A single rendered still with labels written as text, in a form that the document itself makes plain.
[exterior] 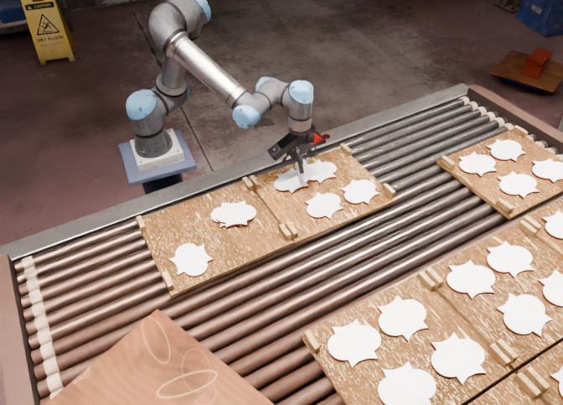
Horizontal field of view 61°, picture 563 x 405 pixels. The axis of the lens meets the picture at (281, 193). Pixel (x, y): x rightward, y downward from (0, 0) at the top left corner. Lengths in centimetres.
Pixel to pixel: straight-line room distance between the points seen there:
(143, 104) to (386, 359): 121
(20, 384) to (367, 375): 85
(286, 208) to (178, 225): 37
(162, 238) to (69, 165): 211
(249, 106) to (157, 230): 51
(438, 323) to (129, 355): 80
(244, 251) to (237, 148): 201
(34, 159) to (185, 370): 281
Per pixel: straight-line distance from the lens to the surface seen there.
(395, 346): 134
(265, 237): 154
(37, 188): 353
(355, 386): 127
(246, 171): 182
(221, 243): 154
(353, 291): 144
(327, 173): 176
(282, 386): 128
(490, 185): 186
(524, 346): 145
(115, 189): 331
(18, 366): 144
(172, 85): 189
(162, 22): 158
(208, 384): 116
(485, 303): 149
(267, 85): 155
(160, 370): 120
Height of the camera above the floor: 208
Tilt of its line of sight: 43 degrees down
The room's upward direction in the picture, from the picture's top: 1 degrees counter-clockwise
